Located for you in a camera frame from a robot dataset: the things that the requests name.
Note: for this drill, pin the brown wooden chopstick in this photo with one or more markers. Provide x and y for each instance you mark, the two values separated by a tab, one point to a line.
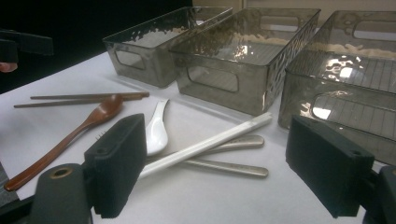
56	103
77	95

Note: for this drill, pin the metal table knife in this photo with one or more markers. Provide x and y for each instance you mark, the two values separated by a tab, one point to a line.
239	142

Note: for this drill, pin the brown wooden spoon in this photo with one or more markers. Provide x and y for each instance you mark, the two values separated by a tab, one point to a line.
104	110

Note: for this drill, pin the smoky clear plastic bin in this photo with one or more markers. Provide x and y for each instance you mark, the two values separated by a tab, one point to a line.
155	67
249	90
342	87

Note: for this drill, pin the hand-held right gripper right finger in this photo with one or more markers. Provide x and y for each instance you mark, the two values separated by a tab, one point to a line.
330	165

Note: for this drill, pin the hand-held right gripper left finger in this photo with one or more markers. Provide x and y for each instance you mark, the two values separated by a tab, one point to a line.
115	165

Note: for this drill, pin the metal fork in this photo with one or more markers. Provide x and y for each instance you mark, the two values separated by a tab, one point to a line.
233	168

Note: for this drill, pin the white ceramic spoon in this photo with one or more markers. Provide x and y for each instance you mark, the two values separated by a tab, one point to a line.
156	137

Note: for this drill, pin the beige wooden desk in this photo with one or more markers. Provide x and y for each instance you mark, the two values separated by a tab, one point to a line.
280	3

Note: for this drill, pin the white table cover sheet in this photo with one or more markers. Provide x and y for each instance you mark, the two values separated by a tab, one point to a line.
218	202

